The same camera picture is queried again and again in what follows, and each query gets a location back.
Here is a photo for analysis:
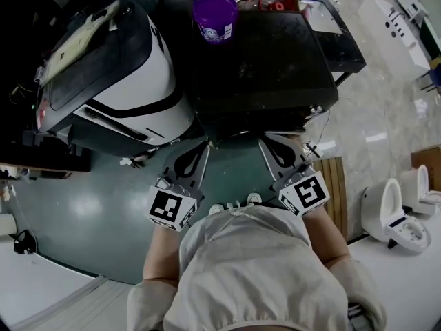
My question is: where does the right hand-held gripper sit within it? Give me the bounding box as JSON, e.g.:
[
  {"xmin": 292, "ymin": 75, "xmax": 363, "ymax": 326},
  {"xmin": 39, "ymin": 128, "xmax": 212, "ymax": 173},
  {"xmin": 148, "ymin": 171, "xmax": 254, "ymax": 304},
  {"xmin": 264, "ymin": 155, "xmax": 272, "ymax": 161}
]
[{"xmin": 258, "ymin": 134, "xmax": 332, "ymax": 218}]

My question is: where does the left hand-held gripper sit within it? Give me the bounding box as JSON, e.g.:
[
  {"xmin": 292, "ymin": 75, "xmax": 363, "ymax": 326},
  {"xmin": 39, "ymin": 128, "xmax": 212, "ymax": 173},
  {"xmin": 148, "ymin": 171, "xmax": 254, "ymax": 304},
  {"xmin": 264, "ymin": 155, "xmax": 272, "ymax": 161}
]
[{"xmin": 147, "ymin": 140, "xmax": 212, "ymax": 233}]

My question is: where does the person's right forearm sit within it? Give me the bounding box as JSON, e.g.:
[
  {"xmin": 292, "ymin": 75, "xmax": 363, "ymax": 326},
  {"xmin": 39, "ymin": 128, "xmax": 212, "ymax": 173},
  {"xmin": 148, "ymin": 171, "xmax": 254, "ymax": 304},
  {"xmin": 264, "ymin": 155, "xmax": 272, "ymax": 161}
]
[{"xmin": 302, "ymin": 205, "xmax": 351, "ymax": 269}]

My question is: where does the person's left forearm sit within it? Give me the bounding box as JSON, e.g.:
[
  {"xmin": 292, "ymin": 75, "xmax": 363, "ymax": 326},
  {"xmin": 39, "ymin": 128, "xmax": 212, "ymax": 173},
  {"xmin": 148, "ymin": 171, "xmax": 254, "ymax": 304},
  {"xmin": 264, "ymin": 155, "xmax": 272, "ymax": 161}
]
[{"xmin": 142, "ymin": 221, "xmax": 189, "ymax": 285}]

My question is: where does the black front-load washing machine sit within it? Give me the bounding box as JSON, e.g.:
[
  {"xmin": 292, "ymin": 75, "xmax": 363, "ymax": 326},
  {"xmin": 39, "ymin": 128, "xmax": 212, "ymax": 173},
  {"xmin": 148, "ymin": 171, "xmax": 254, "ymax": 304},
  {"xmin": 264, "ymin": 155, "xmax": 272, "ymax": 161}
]
[{"xmin": 190, "ymin": 10, "xmax": 340, "ymax": 143}]

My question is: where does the wooden slat board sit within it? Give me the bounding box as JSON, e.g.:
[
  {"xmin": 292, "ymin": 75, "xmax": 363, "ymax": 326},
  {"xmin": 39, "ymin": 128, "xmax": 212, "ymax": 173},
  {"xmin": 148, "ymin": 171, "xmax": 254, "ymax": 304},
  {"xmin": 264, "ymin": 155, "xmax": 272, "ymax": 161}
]
[{"xmin": 311, "ymin": 156, "xmax": 349, "ymax": 238}]

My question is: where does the white and black top-load washer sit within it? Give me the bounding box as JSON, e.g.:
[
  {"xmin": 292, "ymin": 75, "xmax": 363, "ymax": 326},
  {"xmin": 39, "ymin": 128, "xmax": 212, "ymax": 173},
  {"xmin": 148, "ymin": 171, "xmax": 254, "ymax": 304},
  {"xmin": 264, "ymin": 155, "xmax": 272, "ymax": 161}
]
[{"xmin": 34, "ymin": 0, "xmax": 196, "ymax": 153}]

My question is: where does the white open-lid toilet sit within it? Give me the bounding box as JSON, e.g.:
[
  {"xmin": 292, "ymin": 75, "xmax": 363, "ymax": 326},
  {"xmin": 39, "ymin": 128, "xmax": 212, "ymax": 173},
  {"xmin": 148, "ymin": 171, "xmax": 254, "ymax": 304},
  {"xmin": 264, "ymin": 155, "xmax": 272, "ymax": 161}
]
[{"xmin": 361, "ymin": 177, "xmax": 433, "ymax": 254}]

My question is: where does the person's white garment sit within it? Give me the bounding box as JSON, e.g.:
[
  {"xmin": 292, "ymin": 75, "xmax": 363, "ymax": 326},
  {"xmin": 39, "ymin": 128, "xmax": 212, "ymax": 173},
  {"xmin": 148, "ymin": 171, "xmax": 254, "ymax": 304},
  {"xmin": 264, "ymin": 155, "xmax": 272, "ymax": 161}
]
[{"xmin": 126, "ymin": 203, "xmax": 389, "ymax": 331}]

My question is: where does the black glass-top appliance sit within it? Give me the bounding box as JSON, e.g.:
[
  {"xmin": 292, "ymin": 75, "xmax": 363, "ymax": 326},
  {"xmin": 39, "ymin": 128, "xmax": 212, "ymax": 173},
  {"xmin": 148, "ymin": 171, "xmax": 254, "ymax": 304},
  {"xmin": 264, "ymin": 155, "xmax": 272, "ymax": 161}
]
[{"xmin": 298, "ymin": 0, "xmax": 367, "ymax": 86}]

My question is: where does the brown wooden crate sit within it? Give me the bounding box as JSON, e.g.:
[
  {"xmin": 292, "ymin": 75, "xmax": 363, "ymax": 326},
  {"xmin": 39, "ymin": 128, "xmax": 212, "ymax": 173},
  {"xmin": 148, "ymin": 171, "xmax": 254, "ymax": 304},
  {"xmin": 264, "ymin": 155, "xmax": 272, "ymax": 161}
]
[{"xmin": 411, "ymin": 143, "xmax": 441, "ymax": 172}]

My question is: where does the white paper scrap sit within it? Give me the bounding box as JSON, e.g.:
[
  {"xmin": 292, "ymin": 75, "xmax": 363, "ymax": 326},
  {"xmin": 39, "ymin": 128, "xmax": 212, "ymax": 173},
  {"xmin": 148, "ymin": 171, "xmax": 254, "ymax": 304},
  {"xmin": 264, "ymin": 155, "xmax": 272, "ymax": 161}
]
[{"xmin": 414, "ymin": 99, "xmax": 429, "ymax": 119}]

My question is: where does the dark low shelf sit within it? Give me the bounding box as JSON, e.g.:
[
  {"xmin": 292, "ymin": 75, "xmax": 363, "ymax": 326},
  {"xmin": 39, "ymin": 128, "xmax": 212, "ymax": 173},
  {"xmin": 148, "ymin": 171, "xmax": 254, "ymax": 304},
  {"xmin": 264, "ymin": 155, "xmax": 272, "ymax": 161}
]
[{"xmin": 0, "ymin": 128, "xmax": 92, "ymax": 183}]

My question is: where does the purple plastic tub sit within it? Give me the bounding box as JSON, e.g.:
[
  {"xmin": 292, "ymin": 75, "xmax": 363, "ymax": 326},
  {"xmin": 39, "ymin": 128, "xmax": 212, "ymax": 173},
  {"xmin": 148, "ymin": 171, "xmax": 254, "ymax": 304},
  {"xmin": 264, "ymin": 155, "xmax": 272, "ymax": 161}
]
[{"xmin": 192, "ymin": 0, "xmax": 240, "ymax": 46}]

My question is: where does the white long cabinet unit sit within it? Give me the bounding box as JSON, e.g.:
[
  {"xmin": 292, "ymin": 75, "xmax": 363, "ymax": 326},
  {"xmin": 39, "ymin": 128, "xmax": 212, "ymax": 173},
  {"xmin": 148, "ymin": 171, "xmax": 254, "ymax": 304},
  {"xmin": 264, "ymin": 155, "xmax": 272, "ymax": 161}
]
[{"xmin": 357, "ymin": 0, "xmax": 432, "ymax": 81}]

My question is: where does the cream plastic panel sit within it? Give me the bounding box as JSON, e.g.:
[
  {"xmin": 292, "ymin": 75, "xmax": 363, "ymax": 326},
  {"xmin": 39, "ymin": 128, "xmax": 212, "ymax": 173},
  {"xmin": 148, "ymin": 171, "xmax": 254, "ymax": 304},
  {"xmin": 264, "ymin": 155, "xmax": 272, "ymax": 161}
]
[{"xmin": 34, "ymin": 0, "xmax": 122, "ymax": 84}]

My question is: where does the grey waist device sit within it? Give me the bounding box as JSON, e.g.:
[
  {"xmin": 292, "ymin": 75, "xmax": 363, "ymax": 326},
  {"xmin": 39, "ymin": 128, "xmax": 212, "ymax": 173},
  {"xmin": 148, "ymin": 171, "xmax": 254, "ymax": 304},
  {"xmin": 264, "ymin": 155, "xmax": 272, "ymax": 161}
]
[{"xmin": 347, "ymin": 301, "xmax": 376, "ymax": 331}]

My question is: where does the white appliance with buttons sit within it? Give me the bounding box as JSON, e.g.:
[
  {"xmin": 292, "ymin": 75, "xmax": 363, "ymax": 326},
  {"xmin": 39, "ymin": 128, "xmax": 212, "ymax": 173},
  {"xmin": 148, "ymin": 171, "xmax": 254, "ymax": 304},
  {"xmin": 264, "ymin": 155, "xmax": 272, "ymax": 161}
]
[{"xmin": 391, "ymin": 0, "xmax": 431, "ymax": 28}]

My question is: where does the thin cable with black plug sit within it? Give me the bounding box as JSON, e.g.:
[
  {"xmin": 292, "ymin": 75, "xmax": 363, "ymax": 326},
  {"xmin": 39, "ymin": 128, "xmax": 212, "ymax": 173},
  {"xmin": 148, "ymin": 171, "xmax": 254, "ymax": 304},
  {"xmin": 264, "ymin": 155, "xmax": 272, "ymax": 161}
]
[{"xmin": 302, "ymin": 110, "xmax": 332, "ymax": 159}]

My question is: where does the black strap bundle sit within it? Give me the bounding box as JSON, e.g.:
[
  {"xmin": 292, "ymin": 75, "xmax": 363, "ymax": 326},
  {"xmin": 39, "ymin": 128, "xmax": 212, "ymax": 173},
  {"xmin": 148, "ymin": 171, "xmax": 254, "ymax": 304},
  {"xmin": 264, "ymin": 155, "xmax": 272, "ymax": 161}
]
[{"xmin": 12, "ymin": 228, "xmax": 36, "ymax": 255}]

